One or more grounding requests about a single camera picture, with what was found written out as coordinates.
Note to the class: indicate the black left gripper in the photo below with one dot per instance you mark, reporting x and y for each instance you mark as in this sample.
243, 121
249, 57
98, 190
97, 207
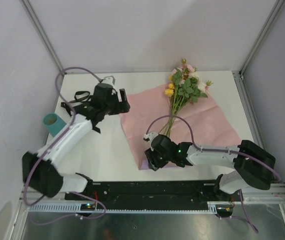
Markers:
120, 108

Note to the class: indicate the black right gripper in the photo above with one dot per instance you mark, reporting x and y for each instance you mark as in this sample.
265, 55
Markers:
154, 164

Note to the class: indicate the pink wrapping paper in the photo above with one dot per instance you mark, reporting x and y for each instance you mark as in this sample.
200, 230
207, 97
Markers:
203, 121

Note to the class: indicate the black ribbon gold lettering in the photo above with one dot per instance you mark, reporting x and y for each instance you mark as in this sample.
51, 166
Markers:
79, 97

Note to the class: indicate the artificial flower bouquet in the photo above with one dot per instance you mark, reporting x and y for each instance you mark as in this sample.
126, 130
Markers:
185, 87

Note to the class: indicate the purple wrapping paper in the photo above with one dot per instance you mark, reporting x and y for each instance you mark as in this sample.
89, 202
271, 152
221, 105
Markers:
145, 165

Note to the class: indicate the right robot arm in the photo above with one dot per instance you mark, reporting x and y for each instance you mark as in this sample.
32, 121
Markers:
251, 165

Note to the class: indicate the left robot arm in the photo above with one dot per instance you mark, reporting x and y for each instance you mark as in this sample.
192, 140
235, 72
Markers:
40, 170

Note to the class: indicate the teal cylindrical vase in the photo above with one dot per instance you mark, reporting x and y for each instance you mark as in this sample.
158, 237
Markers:
53, 123

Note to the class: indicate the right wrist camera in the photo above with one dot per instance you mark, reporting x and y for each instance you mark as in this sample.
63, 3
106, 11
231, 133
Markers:
149, 137

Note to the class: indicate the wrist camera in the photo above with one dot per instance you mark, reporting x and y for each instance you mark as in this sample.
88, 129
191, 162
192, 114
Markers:
149, 137
110, 80

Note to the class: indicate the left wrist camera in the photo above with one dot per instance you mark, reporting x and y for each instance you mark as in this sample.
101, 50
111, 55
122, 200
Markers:
110, 80

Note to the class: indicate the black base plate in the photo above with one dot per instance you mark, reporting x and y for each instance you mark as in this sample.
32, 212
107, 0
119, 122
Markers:
157, 193

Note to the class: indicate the slotted cable duct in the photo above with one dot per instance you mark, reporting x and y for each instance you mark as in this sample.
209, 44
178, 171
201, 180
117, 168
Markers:
129, 208

